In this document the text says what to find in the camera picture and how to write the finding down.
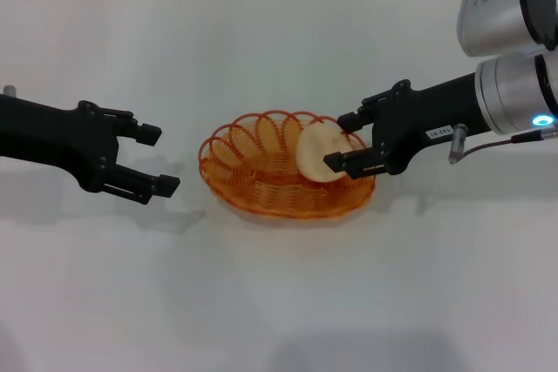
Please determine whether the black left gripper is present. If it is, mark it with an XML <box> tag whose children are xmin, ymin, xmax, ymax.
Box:
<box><xmin>0</xmin><ymin>95</ymin><xmax>181</xmax><ymax>206</ymax></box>

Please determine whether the right arm connector cable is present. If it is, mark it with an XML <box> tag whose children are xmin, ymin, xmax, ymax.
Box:
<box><xmin>448</xmin><ymin>123</ymin><xmax>558</xmax><ymax>165</ymax></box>

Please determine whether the orange wire basket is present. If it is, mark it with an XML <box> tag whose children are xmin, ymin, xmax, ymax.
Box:
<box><xmin>199</xmin><ymin>108</ymin><xmax>377</xmax><ymax>219</ymax></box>

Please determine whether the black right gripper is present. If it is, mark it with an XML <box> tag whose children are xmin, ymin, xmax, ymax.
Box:
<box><xmin>323</xmin><ymin>71</ymin><xmax>489</xmax><ymax>180</ymax></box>

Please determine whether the pale round bread bun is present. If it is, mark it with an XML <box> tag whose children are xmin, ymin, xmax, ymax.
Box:
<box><xmin>296</xmin><ymin>121</ymin><xmax>352</xmax><ymax>183</ymax></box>

